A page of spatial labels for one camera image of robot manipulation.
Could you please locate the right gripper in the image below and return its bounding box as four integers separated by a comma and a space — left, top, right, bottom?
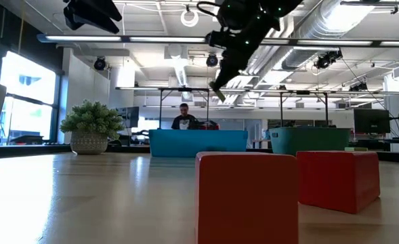
206, 0, 281, 89

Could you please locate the small orange cube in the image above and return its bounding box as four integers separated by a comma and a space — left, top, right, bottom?
194, 151, 300, 244

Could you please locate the red rectangular block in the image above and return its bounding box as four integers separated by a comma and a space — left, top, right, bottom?
295, 150, 381, 215

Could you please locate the black ceiling spotlight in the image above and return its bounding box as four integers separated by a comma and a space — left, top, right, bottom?
93, 56, 107, 71
205, 54, 219, 68

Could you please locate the long linear ceiling light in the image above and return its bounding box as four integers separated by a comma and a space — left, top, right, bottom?
36, 33, 399, 49

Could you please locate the red background object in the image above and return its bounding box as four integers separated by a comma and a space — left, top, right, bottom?
198, 120, 219, 131

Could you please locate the person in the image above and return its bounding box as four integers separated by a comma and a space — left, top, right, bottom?
171, 102, 200, 130

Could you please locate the large bright window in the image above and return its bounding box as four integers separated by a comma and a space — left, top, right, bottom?
0, 50, 62, 145

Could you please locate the blue plastic bin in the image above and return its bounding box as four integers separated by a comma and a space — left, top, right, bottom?
148, 129, 249, 159

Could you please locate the black computer monitor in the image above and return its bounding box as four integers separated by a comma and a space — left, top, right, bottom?
117, 106, 140, 129
353, 108, 391, 135

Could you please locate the green potted plant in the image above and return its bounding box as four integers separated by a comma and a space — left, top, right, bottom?
59, 99, 125, 156

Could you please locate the teal plastic bin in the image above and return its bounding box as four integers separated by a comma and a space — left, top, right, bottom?
268, 126, 352, 157

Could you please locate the black background frame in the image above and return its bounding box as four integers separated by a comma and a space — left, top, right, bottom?
279, 89, 329, 128
158, 87, 210, 130

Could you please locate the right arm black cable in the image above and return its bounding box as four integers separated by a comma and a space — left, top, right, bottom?
196, 1, 221, 18

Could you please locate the white ring ceiling lamp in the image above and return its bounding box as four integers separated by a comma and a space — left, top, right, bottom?
180, 9, 200, 28

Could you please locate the black ceiling camera rig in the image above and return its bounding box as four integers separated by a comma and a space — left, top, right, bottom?
313, 49, 343, 70

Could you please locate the silver ventilation duct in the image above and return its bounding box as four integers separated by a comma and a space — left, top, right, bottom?
246, 0, 378, 81

